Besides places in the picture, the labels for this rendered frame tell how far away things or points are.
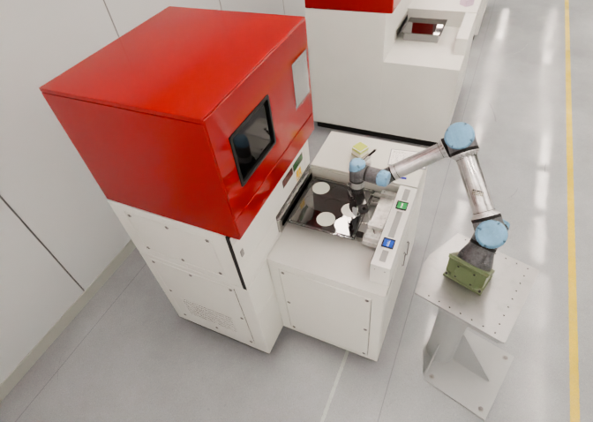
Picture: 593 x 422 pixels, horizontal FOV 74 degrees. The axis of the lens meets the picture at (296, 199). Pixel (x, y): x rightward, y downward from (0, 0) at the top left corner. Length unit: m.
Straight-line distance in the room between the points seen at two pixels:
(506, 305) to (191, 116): 1.54
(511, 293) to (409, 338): 0.90
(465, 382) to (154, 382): 1.88
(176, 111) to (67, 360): 2.25
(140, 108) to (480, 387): 2.30
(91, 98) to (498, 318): 1.84
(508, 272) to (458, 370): 0.83
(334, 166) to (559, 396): 1.80
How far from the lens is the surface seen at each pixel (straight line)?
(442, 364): 2.73
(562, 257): 3.44
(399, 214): 2.08
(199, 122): 1.29
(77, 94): 1.66
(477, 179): 1.79
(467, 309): 1.98
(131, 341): 3.08
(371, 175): 1.86
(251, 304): 2.12
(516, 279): 2.14
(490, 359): 2.81
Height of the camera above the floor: 2.48
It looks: 45 degrees down
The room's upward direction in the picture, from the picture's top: 8 degrees counter-clockwise
